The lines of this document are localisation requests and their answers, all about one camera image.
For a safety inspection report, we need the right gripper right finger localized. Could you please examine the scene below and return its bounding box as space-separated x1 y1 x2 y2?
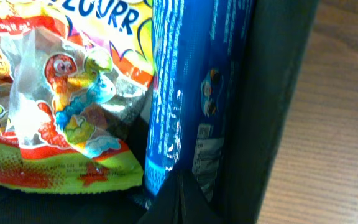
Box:
178 170 224 224

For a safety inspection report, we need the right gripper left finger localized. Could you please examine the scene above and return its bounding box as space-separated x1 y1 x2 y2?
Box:
137 171 180 224

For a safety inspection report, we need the blue Oreo cookie pack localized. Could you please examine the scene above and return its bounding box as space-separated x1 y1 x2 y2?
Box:
144 0 254 199

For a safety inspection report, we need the Haribo gummy candy bag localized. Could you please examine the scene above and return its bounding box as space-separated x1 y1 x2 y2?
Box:
0 0 154 194

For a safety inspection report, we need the dark green lidded box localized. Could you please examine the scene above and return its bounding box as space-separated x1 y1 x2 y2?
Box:
0 1 317 223

